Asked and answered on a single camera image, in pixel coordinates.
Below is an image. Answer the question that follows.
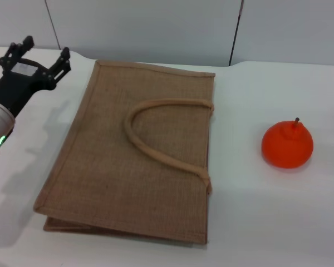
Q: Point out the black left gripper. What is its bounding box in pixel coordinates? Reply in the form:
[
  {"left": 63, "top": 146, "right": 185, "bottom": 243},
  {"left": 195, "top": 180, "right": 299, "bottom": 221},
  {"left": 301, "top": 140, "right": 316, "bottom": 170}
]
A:
[{"left": 0, "top": 35, "right": 72, "bottom": 118}]

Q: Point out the brown jute handbag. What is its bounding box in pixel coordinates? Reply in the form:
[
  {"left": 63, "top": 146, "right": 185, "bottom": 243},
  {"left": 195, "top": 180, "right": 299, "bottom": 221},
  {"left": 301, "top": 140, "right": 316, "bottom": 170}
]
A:
[{"left": 33, "top": 60, "right": 217, "bottom": 246}]

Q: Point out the orange fruit with stem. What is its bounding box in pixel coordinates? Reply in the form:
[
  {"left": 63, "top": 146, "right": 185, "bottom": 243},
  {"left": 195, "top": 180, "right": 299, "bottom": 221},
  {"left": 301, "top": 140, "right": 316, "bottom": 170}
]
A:
[{"left": 261, "top": 117, "right": 315, "bottom": 170}]

